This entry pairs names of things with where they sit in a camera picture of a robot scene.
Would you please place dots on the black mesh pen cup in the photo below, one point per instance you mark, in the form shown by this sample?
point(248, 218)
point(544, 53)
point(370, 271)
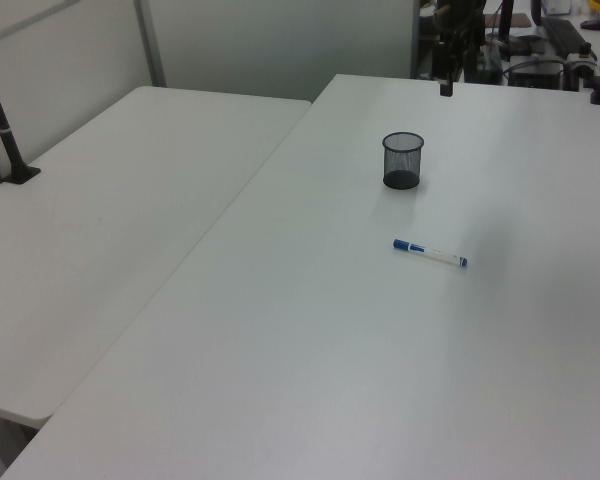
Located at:
point(402, 162)

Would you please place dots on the white marker with blue cap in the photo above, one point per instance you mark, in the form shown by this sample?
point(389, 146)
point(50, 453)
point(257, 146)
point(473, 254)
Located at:
point(430, 252)

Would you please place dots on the black keyboard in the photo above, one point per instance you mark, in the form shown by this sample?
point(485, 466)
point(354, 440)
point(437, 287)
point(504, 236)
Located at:
point(564, 35)

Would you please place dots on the white and black device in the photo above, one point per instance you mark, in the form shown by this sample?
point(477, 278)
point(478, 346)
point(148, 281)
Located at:
point(581, 59)

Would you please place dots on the black camera pole with zip tie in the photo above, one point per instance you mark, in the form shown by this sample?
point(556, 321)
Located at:
point(2, 130)

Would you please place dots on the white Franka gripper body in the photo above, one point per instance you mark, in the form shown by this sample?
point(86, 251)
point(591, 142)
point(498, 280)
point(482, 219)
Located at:
point(450, 57)

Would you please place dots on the black electronics box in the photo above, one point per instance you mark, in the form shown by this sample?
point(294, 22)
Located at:
point(535, 72)

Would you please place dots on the brown pad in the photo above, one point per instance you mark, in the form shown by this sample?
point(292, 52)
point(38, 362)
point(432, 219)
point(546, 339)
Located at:
point(517, 20)

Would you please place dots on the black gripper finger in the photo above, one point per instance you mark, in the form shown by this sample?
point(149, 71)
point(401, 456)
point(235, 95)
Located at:
point(446, 87)

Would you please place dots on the white side table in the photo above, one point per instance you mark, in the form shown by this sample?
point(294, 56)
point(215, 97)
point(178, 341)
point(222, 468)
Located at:
point(105, 225)

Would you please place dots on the black monitor stand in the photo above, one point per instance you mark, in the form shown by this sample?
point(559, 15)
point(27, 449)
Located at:
point(510, 37)

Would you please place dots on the black computer mouse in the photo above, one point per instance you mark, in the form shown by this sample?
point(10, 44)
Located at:
point(591, 24)

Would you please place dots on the grey partition frame post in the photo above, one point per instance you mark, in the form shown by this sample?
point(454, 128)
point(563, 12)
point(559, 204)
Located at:
point(151, 45)

